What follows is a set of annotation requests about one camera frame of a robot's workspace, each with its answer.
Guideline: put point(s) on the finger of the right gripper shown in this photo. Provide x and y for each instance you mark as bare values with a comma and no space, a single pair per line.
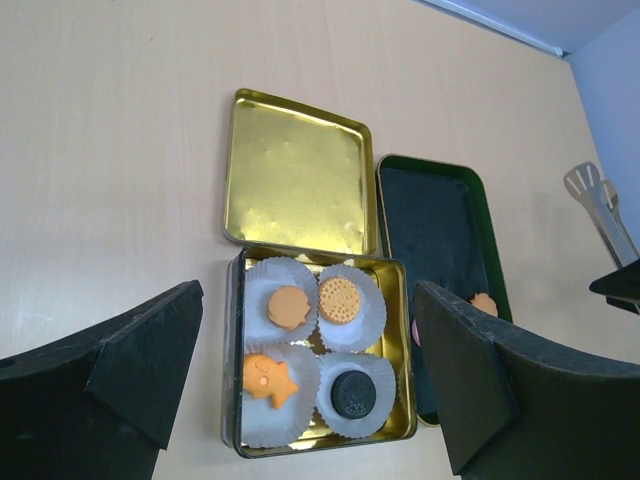
620,288

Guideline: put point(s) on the metal tongs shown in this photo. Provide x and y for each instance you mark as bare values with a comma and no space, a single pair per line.
599,198

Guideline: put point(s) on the white paper cup front left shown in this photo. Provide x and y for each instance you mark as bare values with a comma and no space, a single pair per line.
262,426

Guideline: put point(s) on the orange fish cookie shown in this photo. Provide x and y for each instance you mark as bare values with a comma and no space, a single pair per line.
264,377

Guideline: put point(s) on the white paper cup front right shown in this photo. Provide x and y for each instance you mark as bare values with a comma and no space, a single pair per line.
380,371

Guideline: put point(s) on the orange shell cookie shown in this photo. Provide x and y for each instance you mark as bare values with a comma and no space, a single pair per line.
288,307
485,303

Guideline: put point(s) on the white paper cup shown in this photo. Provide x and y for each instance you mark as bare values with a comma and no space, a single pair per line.
262,280
368,326
380,371
262,426

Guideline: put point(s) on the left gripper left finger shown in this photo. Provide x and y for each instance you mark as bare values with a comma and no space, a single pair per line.
100,403

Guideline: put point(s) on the round tan biscuit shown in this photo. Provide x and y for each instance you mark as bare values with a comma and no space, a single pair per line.
339,300

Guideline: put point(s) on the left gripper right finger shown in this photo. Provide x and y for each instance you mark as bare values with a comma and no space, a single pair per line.
515,405

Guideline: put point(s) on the white paper cup back left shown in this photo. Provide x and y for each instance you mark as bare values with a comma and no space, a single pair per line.
262,280

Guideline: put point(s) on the pink round cookie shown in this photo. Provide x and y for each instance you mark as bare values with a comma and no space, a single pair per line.
415,332

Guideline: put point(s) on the black tray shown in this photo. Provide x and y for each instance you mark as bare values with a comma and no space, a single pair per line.
435,219

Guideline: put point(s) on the black sandwich cookie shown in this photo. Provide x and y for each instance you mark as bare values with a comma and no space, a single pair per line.
353,394

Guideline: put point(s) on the white paper cup back right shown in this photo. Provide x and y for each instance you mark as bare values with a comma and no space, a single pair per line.
368,326

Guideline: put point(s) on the gold tin lid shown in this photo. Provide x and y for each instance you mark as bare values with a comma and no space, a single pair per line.
299,176

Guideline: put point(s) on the gold cookie tin base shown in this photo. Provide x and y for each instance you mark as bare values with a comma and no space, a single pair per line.
389,276

